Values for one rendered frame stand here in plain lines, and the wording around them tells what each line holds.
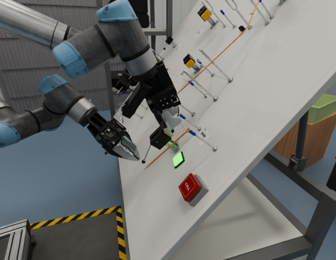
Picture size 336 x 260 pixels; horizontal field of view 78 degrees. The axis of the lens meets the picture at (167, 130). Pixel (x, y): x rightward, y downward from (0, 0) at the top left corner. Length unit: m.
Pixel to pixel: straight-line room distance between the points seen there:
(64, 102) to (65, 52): 0.21
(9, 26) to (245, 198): 0.96
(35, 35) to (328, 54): 0.65
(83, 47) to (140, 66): 0.12
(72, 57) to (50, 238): 1.69
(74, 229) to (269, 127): 1.75
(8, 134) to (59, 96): 0.16
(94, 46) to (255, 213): 0.80
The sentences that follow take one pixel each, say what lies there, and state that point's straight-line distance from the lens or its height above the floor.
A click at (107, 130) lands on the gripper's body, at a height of 1.18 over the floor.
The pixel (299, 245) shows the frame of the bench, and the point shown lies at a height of 0.80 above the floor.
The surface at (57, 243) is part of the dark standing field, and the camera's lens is 1.95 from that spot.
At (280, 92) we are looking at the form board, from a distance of 0.54.
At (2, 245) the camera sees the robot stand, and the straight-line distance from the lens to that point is 1.84.
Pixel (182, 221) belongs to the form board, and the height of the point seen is 1.03.
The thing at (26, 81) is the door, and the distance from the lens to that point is 4.17.
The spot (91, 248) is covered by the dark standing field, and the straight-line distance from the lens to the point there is 1.84.
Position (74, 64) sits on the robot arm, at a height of 1.38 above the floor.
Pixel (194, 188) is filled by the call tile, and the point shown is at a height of 1.12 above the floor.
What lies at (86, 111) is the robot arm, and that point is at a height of 1.23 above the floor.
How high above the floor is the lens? 1.44
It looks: 26 degrees down
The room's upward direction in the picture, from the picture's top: straight up
